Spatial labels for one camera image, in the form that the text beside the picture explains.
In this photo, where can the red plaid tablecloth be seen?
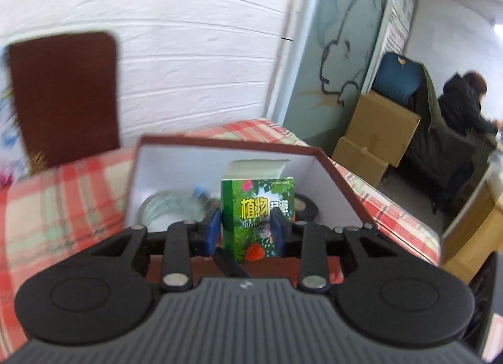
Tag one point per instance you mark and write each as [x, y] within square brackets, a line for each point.
[59, 199]

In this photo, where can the pale panel with line drawing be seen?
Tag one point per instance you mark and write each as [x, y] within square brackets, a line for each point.
[338, 34]

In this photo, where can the light wooden desk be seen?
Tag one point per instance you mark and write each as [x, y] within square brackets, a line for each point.
[479, 230]

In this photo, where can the small cardboard box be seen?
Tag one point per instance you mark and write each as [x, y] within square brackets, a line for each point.
[359, 162]

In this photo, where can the dark jacket on chair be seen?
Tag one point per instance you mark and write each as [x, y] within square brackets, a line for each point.
[426, 136]

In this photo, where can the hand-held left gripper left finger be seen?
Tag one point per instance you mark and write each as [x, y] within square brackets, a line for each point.
[211, 232]

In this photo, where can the dark brown board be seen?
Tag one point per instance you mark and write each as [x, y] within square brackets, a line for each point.
[63, 97]

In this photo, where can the clear plastic bottle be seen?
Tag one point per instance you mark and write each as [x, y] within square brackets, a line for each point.
[169, 207]

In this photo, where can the colourful wall poster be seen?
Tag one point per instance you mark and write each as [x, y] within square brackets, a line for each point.
[11, 140]

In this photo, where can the brown box with white inside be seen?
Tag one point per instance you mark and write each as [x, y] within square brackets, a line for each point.
[177, 167]

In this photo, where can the black tape roll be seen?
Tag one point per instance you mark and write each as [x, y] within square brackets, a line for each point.
[308, 207]

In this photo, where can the large cardboard box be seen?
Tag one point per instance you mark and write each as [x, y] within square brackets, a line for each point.
[383, 128]

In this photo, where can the blue chair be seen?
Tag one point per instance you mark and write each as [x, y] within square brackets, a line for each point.
[395, 77]

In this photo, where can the green leaf-print box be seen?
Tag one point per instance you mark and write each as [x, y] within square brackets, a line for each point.
[251, 207]

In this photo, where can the white slatted frame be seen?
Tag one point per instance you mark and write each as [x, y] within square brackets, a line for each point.
[401, 3]

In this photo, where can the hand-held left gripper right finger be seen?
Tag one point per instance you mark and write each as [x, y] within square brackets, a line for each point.
[276, 232]

